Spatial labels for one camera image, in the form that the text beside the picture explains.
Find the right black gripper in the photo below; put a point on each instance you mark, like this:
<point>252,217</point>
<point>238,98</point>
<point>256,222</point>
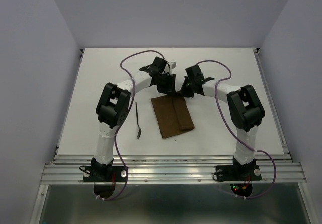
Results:
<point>183,91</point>

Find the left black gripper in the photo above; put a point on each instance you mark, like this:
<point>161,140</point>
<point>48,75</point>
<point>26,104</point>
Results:
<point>170,88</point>

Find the brown cloth napkin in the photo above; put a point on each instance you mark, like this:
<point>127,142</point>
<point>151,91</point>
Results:
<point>172,115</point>

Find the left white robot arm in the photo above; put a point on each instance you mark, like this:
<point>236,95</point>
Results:
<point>114,106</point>

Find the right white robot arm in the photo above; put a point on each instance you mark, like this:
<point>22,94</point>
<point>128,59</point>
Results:
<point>246,112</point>

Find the black fork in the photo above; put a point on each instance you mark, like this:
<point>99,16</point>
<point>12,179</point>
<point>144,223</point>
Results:
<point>137,121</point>

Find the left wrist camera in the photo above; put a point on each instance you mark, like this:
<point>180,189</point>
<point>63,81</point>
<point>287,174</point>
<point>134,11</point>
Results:
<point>172,65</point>

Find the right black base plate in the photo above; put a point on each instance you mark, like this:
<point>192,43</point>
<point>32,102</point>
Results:
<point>234,173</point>

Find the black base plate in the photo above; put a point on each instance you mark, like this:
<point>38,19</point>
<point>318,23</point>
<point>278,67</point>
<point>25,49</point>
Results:
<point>234,173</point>
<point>112,174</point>

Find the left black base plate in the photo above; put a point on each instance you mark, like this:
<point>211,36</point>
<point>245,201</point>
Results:
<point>112,174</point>

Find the aluminium frame rail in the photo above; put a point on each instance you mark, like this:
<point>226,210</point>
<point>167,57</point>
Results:
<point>181,169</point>

